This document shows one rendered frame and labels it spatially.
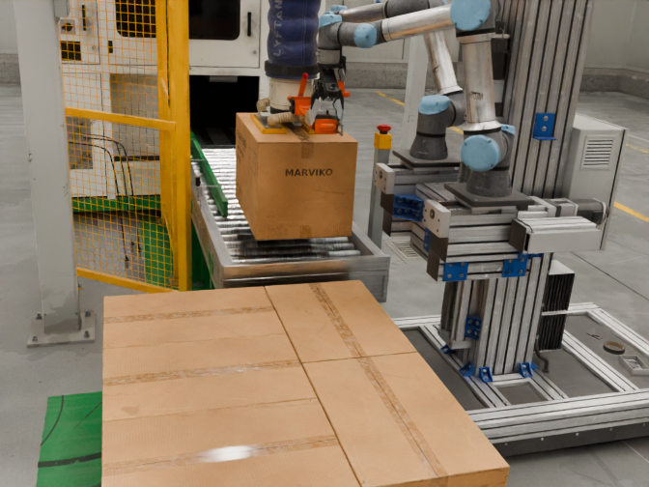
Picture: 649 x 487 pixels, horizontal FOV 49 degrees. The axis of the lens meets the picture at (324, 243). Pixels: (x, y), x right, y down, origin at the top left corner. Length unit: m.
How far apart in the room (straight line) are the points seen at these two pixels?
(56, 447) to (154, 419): 0.94
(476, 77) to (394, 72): 9.96
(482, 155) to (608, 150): 0.68
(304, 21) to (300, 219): 0.78
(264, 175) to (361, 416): 1.13
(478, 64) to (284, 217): 1.04
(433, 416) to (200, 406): 0.65
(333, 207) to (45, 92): 1.33
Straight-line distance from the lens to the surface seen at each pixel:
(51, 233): 3.47
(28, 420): 3.08
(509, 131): 2.37
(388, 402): 2.11
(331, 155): 2.81
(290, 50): 2.92
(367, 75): 12.01
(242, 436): 1.94
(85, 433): 2.95
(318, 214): 2.87
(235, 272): 2.81
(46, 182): 3.40
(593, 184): 2.78
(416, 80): 5.90
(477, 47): 2.22
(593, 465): 3.01
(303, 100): 2.76
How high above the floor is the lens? 1.68
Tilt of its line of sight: 21 degrees down
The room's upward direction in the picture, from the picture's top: 3 degrees clockwise
